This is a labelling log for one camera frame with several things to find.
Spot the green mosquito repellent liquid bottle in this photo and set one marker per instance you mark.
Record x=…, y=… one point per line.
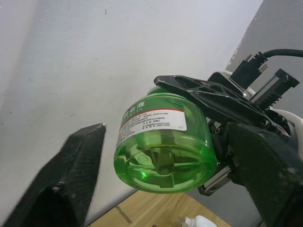
x=165, y=151

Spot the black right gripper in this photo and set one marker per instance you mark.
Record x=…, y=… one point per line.
x=274, y=94

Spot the grey metal plug prongs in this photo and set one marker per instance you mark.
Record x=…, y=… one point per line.
x=181, y=223

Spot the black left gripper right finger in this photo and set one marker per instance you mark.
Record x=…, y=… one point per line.
x=267, y=175

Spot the white mosquito repellent heater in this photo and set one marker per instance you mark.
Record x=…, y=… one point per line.
x=203, y=222

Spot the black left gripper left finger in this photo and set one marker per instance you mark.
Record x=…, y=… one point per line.
x=64, y=179

